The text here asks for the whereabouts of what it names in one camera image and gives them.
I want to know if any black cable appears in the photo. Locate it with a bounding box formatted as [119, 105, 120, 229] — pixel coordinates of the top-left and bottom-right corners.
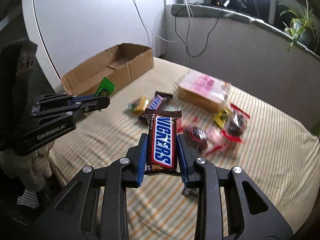
[174, 6, 225, 68]

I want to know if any white plug connector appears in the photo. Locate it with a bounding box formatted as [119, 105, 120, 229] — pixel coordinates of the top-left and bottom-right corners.
[223, 0, 231, 8]

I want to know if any green snack packet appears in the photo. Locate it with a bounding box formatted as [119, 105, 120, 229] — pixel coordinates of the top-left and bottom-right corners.
[94, 77, 116, 97]

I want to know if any yellow toy egg snack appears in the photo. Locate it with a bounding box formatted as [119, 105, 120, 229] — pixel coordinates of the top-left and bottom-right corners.
[127, 96, 149, 115]

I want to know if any yellow candy packet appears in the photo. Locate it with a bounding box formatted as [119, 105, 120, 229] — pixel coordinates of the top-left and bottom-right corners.
[213, 108, 233, 129]

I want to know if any Snickers bar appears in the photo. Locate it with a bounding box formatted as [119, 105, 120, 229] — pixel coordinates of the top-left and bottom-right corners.
[146, 91, 173, 111]
[145, 109, 182, 175]

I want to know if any white cable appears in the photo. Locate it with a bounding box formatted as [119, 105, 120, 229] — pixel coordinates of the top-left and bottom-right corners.
[125, 0, 176, 43]

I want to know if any white wardrobe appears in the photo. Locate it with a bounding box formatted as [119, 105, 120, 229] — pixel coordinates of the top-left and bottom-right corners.
[22, 0, 166, 91]

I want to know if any potted spider plant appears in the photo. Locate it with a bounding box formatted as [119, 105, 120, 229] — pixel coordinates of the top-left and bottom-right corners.
[279, 0, 319, 53]

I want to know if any brown cardboard box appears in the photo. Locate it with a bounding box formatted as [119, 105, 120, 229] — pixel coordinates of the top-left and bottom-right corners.
[61, 43, 153, 96]

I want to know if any packaged sliced bread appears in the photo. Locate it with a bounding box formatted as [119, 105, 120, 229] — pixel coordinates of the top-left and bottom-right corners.
[174, 70, 231, 113]

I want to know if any red-wrapped dark candy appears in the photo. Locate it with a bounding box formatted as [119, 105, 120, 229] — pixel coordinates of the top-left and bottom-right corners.
[183, 126, 222, 156]
[221, 103, 251, 143]

